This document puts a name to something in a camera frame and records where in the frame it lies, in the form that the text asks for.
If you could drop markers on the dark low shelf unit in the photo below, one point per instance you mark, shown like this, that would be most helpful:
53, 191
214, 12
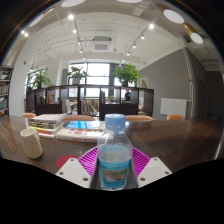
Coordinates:
113, 108

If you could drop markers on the tall dark bookshelf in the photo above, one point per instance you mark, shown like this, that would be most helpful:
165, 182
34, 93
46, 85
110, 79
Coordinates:
4, 90

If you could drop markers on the person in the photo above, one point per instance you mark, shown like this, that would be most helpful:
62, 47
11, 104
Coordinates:
127, 96

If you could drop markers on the ceiling lights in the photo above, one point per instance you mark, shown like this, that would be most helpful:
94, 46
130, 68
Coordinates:
173, 16

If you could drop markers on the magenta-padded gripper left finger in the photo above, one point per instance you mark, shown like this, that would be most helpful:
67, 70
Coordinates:
74, 170

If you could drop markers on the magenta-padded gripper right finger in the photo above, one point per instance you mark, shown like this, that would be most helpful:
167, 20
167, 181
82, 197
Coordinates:
153, 170

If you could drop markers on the leafy green potted plant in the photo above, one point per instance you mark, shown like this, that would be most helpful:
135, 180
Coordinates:
126, 74
76, 73
41, 79

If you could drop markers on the white book with red print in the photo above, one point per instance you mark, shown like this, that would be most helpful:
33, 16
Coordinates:
80, 135

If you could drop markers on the cream ceramic cup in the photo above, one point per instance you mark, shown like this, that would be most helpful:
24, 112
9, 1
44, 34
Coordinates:
31, 144

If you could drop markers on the stack of books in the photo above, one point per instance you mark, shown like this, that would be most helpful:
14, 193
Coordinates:
48, 123

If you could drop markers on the flat round red coaster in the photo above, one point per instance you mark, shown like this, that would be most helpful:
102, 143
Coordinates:
65, 161

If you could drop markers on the clear water bottle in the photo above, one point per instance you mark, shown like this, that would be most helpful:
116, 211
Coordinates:
114, 156

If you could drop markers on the white board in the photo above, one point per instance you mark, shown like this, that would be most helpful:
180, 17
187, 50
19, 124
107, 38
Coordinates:
173, 107

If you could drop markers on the blue-covered book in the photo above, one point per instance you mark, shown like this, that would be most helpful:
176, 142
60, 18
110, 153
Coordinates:
83, 125

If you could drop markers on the ceiling air conditioner unit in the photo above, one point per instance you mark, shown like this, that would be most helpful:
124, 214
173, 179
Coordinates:
101, 44

